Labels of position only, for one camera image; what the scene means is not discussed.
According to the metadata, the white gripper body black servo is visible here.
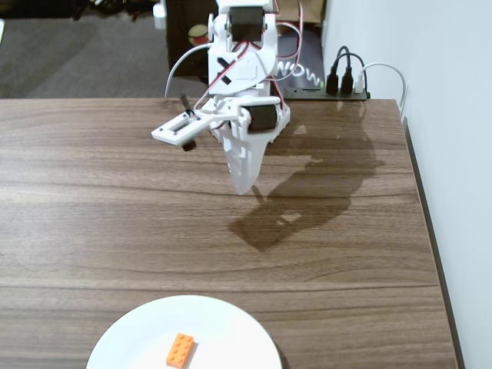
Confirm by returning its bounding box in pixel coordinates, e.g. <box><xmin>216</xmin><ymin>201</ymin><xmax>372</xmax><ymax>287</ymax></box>
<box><xmin>203</xmin><ymin>95</ymin><xmax>284</xmax><ymax>136</ymax></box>

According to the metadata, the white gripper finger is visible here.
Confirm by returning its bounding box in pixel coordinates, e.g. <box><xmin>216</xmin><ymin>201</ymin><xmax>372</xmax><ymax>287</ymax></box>
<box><xmin>210</xmin><ymin>125</ymin><xmax>248</xmax><ymax>190</ymax></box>
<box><xmin>233</xmin><ymin>131</ymin><xmax>277</xmax><ymax>196</ymax></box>

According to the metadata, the orange lego block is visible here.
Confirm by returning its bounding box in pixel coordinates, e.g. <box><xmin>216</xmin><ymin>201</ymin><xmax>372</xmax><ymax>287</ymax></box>
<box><xmin>165</xmin><ymin>332</ymin><xmax>198</xmax><ymax>366</ymax></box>

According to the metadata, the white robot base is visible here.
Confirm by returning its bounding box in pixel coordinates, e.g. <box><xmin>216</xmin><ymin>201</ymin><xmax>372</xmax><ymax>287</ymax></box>
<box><xmin>277</xmin><ymin>100</ymin><xmax>292</xmax><ymax>141</ymax></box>

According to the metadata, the white round plate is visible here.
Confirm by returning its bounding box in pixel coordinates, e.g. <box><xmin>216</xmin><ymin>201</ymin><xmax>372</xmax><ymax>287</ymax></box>
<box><xmin>85</xmin><ymin>294</ymin><xmax>284</xmax><ymax>369</ymax></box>

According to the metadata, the black power strip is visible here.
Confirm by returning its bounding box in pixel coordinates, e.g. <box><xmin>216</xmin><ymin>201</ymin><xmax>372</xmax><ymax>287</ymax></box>
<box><xmin>283</xmin><ymin>87</ymin><xmax>372</xmax><ymax>101</ymax></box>

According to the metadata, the dark bag white lettering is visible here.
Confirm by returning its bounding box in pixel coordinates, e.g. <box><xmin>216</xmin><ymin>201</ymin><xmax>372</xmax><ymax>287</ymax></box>
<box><xmin>274</xmin><ymin>22</ymin><xmax>327</xmax><ymax>91</ymax></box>

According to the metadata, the round red yellow object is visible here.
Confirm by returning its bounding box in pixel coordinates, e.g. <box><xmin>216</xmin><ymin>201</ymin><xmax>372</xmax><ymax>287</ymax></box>
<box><xmin>188</xmin><ymin>24</ymin><xmax>211</xmax><ymax>48</ymax></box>

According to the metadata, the brown paper bag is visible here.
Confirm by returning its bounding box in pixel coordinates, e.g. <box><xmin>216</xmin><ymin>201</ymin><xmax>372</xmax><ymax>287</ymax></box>
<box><xmin>280</xmin><ymin>0</ymin><xmax>327</xmax><ymax>25</ymax></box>

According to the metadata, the dark brown cabinet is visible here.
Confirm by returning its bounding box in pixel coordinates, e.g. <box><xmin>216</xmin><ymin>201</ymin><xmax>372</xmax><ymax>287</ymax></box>
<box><xmin>165</xmin><ymin>0</ymin><xmax>211</xmax><ymax>97</ymax></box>

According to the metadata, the small white container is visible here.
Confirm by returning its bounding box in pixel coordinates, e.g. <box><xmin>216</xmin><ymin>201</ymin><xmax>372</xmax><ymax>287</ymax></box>
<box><xmin>152</xmin><ymin>2</ymin><xmax>167</xmax><ymax>30</ymax></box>

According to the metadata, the red white servo wire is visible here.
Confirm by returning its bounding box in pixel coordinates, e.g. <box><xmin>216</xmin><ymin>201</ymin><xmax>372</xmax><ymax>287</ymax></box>
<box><xmin>191</xmin><ymin>40</ymin><xmax>253</xmax><ymax>116</ymax></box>

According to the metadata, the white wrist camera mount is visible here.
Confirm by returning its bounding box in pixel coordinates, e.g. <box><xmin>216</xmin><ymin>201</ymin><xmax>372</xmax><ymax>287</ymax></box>
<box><xmin>150</xmin><ymin>111</ymin><xmax>216</xmax><ymax>153</ymax></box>

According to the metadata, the black camera cable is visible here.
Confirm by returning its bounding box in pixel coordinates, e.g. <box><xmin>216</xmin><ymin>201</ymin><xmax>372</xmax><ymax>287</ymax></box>
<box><xmin>179</xmin><ymin>93</ymin><xmax>193</xmax><ymax>121</ymax></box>

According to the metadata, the black plug with cable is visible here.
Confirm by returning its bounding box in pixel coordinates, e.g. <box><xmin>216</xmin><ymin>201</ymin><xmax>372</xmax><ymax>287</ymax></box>
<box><xmin>325</xmin><ymin>53</ymin><xmax>367</xmax><ymax>95</ymax></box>
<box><xmin>336</xmin><ymin>45</ymin><xmax>355</xmax><ymax>95</ymax></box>

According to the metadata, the thin white cable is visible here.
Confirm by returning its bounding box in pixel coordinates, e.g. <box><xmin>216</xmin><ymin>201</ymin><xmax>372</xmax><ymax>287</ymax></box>
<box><xmin>165</xmin><ymin>45</ymin><xmax>211</xmax><ymax>99</ymax></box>

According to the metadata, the white plug with cable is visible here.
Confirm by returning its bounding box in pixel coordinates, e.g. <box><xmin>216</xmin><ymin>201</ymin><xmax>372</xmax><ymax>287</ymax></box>
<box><xmin>354</xmin><ymin>61</ymin><xmax>409</xmax><ymax>120</ymax></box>

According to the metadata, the red servo wire long loop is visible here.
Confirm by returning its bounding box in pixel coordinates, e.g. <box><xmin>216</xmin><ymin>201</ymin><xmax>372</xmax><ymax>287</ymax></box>
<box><xmin>274</xmin><ymin>0</ymin><xmax>305</xmax><ymax>84</ymax></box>

